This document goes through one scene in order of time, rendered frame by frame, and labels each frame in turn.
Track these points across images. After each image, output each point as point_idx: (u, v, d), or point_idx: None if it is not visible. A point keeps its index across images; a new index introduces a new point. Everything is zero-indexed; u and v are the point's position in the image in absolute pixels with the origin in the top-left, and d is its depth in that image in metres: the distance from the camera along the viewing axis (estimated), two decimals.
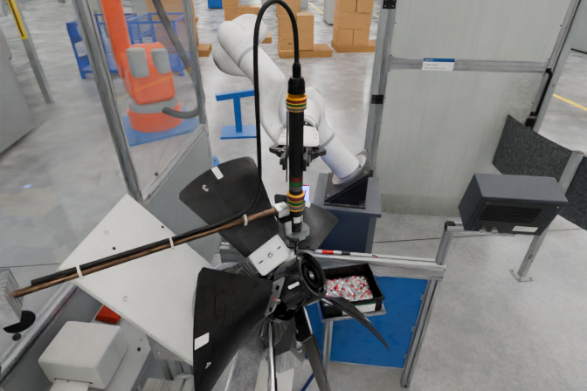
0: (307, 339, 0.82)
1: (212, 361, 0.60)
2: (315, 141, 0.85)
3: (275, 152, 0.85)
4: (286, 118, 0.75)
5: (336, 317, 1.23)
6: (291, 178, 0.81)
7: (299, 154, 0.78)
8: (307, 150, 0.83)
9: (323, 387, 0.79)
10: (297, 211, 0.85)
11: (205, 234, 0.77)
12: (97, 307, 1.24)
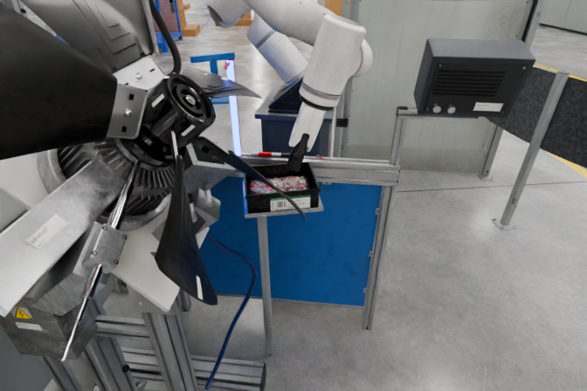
0: None
1: None
2: None
3: None
4: None
5: None
6: None
7: None
8: None
9: (38, 119, 0.48)
10: None
11: None
12: None
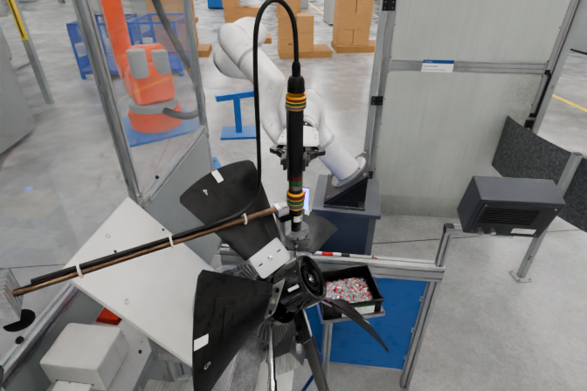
0: None
1: (208, 195, 0.86)
2: (315, 141, 0.85)
3: (276, 152, 0.85)
4: (286, 117, 0.75)
5: (335, 318, 1.23)
6: (291, 177, 0.81)
7: (299, 153, 0.78)
8: (307, 150, 0.83)
9: (237, 338, 0.68)
10: (297, 210, 0.85)
11: (205, 233, 0.77)
12: (98, 309, 1.25)
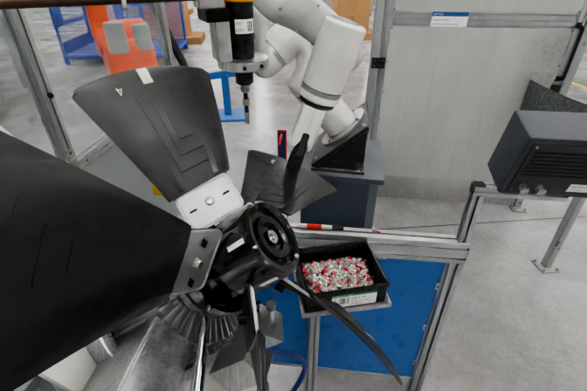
0: None
1: (122, 98, 0.56)
2: None
3: None
4: None
5: (323, 311, 0.89)
6: None
7: None
8: None
9: (89, 305, 0.34)
10: (239, 0, 0.43)
11: None
12: None
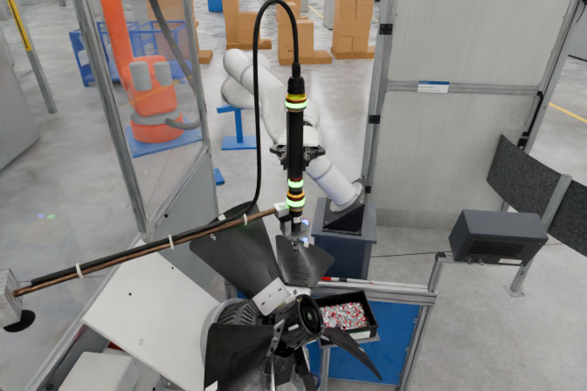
0: None
1: (292, 245, 1.23)
2: (315, 141, 0.85)
3: (276, 152, 0.85)
4: (286, 118, 0.75)
5: (334, 343, 1.31)
6: (291, 178, 0.82)
7: (299, 154, 0.78)
8: (307, 150, 0.83)
9: (234, 262, 0.93)
10: (297, 210, 0.85)
11: (205, 233, 0.77)
12: None
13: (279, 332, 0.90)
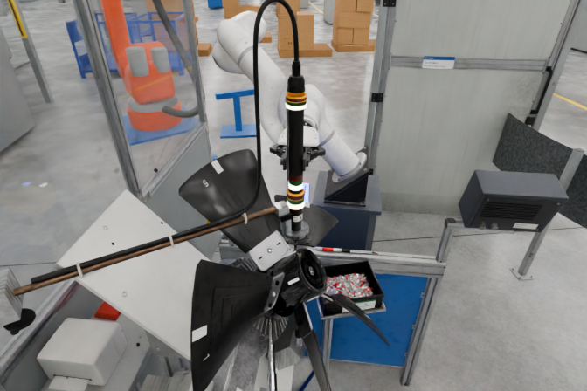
0: None
1: None
2: (315, 141, 0.85)
3: (276, 152, 0.85)
4: (286, 116, 0.75)
5: (336, 314, 1.22)
6: (291, 176, 0.82)
7: (299, 153, 0.78)
8: (307, 150, 0.83)
9: (229, 212, 0.84)
10: (297, 209, 0.85)
11: (205, 232, 0.77)
12: (96, 305, 1.24)
13: (279, 287, 0.81)
